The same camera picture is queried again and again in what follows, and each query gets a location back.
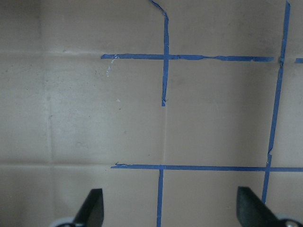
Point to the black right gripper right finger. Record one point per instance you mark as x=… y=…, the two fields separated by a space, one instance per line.
x=252 y=212

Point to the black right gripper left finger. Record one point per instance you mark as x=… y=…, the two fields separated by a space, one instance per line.
x=91 y=213

